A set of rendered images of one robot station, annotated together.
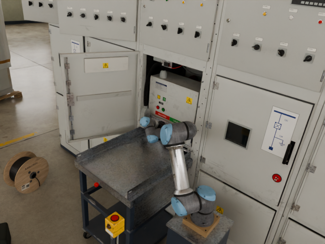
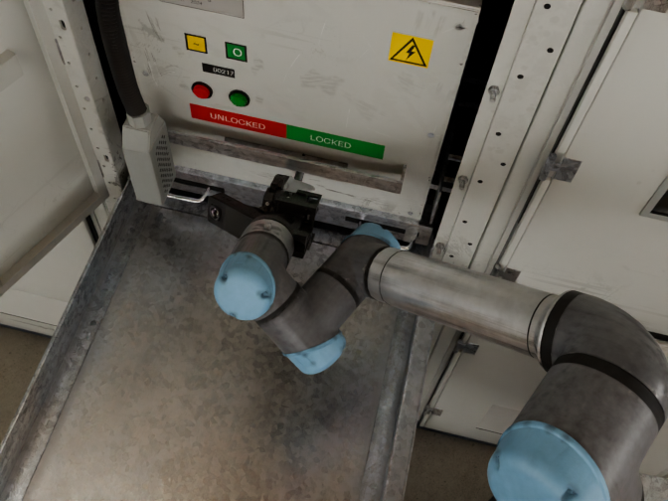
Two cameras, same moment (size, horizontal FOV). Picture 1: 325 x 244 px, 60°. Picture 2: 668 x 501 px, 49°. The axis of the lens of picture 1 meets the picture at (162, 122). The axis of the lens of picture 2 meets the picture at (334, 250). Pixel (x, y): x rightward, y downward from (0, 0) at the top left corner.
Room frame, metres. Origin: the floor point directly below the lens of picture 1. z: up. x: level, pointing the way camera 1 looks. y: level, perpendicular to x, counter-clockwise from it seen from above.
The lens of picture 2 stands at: (1.39, 0.26, 2.00)
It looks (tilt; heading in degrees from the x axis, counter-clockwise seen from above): 59 degrees down; 329
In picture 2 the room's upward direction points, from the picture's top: 6 degrees clockwise
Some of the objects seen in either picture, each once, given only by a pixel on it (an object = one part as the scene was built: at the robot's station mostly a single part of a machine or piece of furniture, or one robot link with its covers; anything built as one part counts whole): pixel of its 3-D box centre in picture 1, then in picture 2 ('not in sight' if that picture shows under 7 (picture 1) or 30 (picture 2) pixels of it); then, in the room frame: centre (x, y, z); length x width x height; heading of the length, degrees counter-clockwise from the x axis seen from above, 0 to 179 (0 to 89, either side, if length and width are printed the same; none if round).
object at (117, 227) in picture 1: (114, 224); not in sight; (1.14, 0.22, 0.85); 0.08 x 0.08 x 0.10; 51
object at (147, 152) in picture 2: (145, 117); (149, 154); (2.17, 0.15, 1.04); 0.08 x 0.05 x 0.17; 141
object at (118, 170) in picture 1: (135, 162); (224, 411); (1.79, 0.18, 0.82); 0.68 x 0.62 x 0.06; 141
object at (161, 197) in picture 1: (133, 198); not in sight; (1.79, 0.19, 0.46); 0.64 x 0.58 x 0.66; 141
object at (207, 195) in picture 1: (204, 198); not in sight; (1.31, -0.29, 0.96); 0.13 x 0.12 x 0.14; 116
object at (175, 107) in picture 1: (169, 112); (285, 105); (2.09, -0.05, 1.15); 0.48 x 0.01 x 0.48; 51
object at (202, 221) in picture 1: (202, 211); not in sight; (1.31, -0.30, 0.84); 0.15 x 0.15 x 0.10
